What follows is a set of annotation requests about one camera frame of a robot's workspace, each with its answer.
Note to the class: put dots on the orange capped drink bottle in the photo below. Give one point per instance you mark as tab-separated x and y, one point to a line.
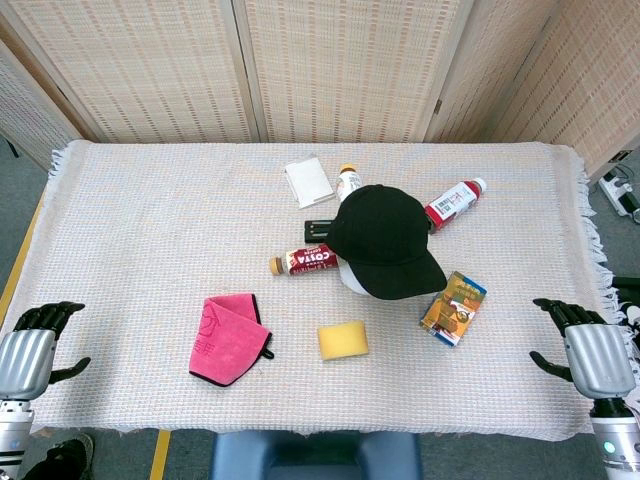
348	182

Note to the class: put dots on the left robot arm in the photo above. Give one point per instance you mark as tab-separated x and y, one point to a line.
12	435

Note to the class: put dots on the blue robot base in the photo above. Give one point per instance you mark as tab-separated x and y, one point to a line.
315	456

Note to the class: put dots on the black shoe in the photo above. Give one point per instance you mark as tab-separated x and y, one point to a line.
62	457

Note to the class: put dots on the colourful snack box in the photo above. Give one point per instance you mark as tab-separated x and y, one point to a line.
454	309

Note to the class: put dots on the black rectangular device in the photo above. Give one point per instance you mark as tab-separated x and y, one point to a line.
318	230

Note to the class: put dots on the black baseball cap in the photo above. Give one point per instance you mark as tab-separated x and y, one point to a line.
387	240

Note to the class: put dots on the white paper packet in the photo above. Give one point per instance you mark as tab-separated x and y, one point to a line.
309	182

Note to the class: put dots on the red and white drink bottle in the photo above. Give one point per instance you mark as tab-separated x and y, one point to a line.
455	201

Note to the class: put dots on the pink towel with black trim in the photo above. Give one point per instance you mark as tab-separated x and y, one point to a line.
227	340

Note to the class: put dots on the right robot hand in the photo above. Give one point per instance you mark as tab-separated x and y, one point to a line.
597	357

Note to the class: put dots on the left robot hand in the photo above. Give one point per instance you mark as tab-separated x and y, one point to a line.
25	357

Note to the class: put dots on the white woven tablecloth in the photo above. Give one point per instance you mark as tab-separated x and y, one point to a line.
150	250

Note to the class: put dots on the red Costa coffee bottle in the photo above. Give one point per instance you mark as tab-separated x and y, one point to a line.
305	261

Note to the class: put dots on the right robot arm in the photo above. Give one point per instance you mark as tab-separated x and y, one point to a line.
616	437

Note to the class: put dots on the woven folding screen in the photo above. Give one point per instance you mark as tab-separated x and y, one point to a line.
325	65

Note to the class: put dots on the yellow sponge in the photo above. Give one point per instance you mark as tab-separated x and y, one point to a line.
343	340

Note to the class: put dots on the white power strip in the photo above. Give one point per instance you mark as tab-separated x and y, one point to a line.
620	190

